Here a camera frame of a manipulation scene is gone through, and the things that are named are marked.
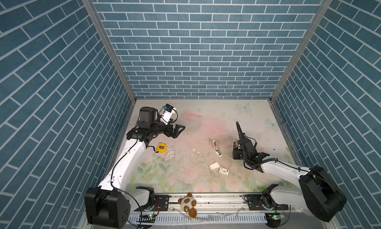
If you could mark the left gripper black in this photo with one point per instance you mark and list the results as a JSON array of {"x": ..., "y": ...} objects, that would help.
[{"x": 174, "y": 133}]

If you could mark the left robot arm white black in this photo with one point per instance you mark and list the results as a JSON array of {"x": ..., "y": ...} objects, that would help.
[{"x": 109, "y": 204}]

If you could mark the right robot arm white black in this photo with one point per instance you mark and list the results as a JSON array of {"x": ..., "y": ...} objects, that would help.
[{"x": 315, "y": 192}]

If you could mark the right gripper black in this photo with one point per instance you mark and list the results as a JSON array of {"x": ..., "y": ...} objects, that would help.
[{"x": 234, "y": 151}]

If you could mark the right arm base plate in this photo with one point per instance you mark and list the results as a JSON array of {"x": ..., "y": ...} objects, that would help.
[{"x": 257, "y": 202}]

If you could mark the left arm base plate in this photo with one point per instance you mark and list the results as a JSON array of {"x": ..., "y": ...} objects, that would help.
[{"x": 158, "y": 203}]

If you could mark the brown white plush toy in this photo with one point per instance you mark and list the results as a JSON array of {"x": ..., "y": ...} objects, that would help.
[{"x": 188, "y": 204}]

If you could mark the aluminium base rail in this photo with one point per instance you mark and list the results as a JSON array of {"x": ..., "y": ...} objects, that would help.
[{"x": 213, "y": 209}]

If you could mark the white staple box sleeve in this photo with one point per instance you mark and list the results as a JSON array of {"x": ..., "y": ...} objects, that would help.
[{"x": 224, "y": 171}]

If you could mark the yellow tape measure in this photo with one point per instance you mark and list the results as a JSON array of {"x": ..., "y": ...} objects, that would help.
[{"x": 162, "y": 147}]

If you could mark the cardboard staple tray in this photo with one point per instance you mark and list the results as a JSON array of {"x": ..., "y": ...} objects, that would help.
[{"x": 215, "y": 165}]

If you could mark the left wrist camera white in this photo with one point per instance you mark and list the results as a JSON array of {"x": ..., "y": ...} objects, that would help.
[{"x": 168, "y": 114}]

